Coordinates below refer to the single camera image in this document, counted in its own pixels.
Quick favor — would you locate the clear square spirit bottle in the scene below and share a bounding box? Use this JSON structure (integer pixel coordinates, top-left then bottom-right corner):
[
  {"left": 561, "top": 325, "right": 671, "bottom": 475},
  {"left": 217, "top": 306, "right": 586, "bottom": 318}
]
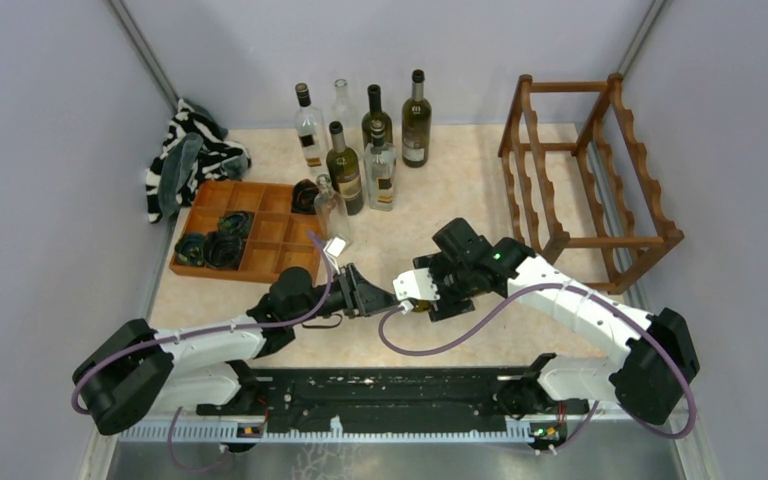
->
[{"left": 294, "top": 82, "right": 329, "bottom": 180}]

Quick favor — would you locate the dark green wine bottle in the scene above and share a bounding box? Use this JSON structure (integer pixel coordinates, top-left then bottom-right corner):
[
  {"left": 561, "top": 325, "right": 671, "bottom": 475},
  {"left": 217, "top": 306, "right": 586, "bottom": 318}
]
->
[{"left": 402, "top": 69, "right": 432, "bottom": 168}]

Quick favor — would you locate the olive wine bottle grey cap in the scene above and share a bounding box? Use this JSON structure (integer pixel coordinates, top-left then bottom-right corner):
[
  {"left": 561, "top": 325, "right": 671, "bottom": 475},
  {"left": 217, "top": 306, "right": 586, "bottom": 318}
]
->
[{"left": 410, "top": 300, "right": 433, "bottom": 312}]

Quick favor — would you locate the black rolled sock top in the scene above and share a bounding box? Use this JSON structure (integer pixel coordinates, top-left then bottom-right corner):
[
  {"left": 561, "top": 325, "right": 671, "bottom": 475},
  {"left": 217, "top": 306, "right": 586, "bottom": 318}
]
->
[{"left": 291, "top": 179, "right": 319, "bottom": 215}]

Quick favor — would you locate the grey blue cloth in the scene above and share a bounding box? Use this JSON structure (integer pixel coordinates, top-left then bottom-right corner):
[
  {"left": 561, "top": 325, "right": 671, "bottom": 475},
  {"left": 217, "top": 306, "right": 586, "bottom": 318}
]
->
[{"left": 157, "top": 133, "right": 203, "bottom": 217}]

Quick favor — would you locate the brown wooden wine rack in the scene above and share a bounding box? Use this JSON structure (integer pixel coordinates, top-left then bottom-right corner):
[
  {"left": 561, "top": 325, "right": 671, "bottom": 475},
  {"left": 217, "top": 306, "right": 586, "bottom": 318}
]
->
[{"left": 497, "top": 73, "right": 685, "bottom": 295}]

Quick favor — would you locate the dark rolled sock front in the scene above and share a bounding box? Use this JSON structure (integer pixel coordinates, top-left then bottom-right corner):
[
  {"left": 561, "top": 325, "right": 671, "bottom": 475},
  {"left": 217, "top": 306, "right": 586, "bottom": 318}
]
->
[{"left": 203, "top": 231, "right": 245, "bottom": 270}]

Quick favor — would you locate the dark wine bottle black cap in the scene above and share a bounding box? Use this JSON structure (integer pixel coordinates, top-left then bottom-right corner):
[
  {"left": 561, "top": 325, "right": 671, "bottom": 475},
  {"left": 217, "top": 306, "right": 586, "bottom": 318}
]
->
[{"left": 361, "top": 84, "right": 394, "bottom": 148}]

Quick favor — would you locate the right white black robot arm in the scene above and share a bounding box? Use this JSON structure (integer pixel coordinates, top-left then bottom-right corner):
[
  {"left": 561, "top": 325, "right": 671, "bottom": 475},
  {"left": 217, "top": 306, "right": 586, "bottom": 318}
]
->
[{"left": 412, "top": 218, "right": 700, "bottom": 425}]

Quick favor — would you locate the zebra striped cloth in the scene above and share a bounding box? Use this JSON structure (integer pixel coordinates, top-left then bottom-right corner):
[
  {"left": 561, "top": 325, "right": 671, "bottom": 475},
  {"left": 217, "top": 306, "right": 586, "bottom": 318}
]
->
[{"left": 145, "top": 98, "right": 252, "bottom": 224}]

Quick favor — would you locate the dark rolled sock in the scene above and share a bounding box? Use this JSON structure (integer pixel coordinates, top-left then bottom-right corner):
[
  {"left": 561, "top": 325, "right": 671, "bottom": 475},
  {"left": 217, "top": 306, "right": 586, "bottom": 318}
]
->
[
  {"left": 203, "top": 231, "right": 245, "bottom": 270},
  {"left": 217, "top": 211, "right": 255, "bottom": 241}
]

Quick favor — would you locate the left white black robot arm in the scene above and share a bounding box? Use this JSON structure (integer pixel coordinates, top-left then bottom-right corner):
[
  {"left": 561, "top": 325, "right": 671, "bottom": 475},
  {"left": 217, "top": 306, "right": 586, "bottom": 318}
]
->
[{"left": 71, "top": 264, "right": 406, "bottom": 435}]

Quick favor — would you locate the teal rolled sock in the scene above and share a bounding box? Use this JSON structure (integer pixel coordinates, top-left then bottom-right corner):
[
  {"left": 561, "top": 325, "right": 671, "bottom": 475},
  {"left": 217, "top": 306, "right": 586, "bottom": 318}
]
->
[{"left": 173, "top": 232, "right": 206, "bottom": 267}]

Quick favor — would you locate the dark rolled sock middle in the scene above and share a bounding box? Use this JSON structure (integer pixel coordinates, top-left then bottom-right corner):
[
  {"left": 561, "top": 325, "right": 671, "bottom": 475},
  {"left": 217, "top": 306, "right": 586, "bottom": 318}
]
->
[{"left": 217, "top": 211, "right": 255, "bottom": 241}]

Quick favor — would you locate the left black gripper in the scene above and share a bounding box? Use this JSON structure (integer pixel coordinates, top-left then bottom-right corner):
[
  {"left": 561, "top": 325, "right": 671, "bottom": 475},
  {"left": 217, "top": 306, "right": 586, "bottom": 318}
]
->
[{"left": 289, "top": 262, "right": 400, "bottom": 325}]

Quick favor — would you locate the green wine bottle silver neck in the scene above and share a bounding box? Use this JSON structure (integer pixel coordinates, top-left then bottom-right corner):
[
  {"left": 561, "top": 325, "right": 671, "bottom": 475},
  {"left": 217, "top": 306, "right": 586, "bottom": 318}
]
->
[{"left": 326, "top": 121, "right": 364, "bottom": 216}]

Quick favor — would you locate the slim clear glass bottle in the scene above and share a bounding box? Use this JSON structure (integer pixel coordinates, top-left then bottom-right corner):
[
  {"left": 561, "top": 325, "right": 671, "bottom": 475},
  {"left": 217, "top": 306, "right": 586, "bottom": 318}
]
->
[{"left": 315, "top": 174, "right": 352, "bottom": 254}]

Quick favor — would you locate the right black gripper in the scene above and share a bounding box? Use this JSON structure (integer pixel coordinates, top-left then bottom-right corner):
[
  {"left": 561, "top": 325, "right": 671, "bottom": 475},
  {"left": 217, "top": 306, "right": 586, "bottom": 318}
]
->
[{"left": 413, "top": 253, "right": 475, "bottom": 321}]

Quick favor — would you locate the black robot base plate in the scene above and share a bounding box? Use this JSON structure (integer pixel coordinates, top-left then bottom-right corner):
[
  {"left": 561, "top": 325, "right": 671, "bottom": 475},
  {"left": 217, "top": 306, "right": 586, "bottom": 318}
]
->
[{"left": 196, "top": 367, "right": 590, "bottom": 434}]

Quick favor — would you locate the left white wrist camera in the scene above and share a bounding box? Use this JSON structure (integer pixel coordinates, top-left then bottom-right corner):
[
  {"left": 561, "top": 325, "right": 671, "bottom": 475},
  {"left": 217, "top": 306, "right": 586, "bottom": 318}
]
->
[{"left": 324, "top": 236, "right": 349, "bottom": 259}]

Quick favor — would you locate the grey cable comb strip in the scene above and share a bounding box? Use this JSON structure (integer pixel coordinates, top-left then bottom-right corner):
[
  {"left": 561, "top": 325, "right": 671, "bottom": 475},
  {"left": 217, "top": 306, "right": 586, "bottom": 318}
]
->
[{"left": 118, "top": 417, "right": 535, "bottom": 444}]

